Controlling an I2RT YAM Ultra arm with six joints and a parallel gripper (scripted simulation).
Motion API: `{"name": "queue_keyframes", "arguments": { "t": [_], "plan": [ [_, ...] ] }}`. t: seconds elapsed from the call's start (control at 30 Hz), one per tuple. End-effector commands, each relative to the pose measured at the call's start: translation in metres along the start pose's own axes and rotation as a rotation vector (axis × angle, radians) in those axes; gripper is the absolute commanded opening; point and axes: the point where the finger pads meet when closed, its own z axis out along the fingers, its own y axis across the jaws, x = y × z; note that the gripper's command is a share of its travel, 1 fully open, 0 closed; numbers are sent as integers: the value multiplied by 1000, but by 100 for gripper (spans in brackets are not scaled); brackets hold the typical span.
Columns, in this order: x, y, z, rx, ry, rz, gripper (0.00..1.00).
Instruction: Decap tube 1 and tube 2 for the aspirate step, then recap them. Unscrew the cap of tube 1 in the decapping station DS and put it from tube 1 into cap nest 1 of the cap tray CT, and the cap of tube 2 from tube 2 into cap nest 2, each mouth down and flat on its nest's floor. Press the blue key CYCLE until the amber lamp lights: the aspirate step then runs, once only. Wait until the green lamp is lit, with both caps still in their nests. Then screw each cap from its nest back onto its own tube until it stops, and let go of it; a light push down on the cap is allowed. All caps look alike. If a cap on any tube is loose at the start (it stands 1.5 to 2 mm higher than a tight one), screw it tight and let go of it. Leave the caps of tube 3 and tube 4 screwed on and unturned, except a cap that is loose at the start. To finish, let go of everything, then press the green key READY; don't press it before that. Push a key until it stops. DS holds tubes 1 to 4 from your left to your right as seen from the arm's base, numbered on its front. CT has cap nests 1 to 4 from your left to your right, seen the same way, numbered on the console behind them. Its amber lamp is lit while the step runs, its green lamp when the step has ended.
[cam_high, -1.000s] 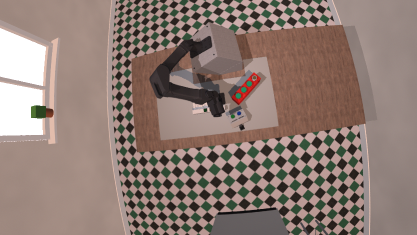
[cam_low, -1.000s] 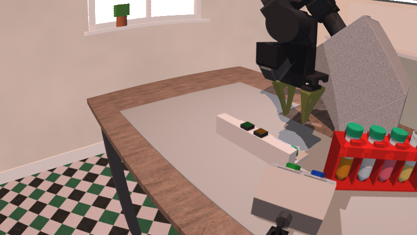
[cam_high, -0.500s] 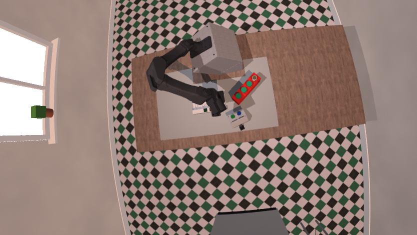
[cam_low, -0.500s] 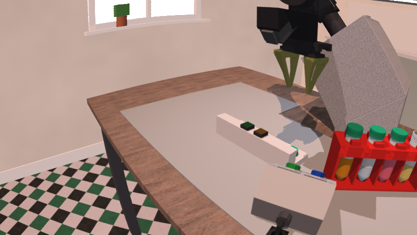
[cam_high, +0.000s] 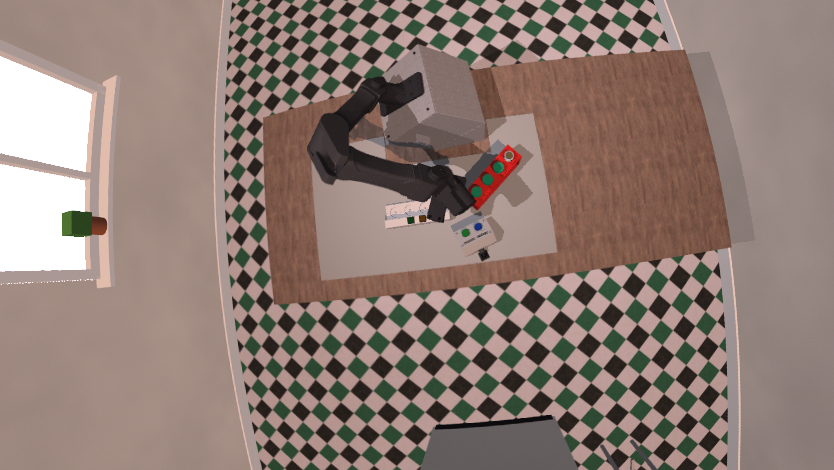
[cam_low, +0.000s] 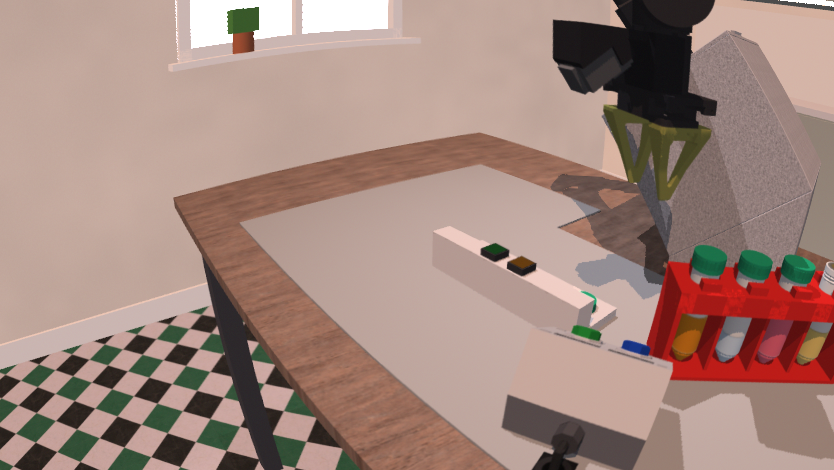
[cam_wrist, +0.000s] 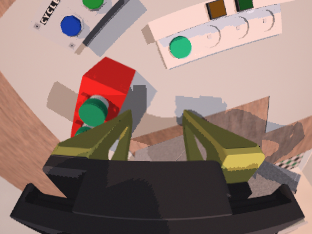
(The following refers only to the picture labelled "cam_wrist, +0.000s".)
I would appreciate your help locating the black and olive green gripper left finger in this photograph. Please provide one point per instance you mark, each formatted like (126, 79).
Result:
(96, 142)

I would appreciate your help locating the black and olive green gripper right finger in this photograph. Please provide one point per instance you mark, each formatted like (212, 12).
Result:
(239, 157)

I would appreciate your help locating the light grey flat mat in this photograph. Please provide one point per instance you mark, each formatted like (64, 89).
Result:
(48, 77)

